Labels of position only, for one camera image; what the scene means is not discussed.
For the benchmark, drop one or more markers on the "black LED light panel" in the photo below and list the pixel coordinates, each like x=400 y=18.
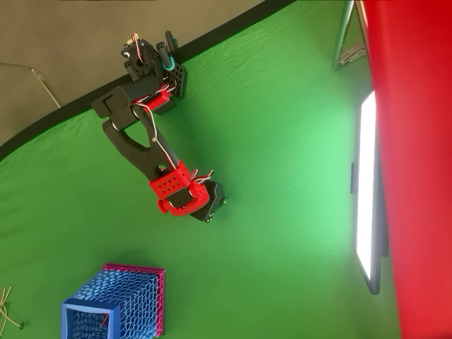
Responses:
x=365 y=194

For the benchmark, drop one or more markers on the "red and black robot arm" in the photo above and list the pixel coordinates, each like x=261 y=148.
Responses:
x=141 y=148

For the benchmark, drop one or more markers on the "chrome tube stand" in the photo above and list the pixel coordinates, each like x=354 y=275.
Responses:
x=342 y=35

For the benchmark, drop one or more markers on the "large red plastic part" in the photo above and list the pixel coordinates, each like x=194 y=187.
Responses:
x=423 y=176

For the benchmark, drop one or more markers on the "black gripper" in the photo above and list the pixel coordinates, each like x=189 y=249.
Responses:
x=214 y=202

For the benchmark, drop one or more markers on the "green cloth with black rim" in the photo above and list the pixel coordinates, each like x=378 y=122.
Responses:
x=265 y=141

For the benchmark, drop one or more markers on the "blue and pink mesh basket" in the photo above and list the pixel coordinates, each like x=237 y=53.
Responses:
x=127 y=296

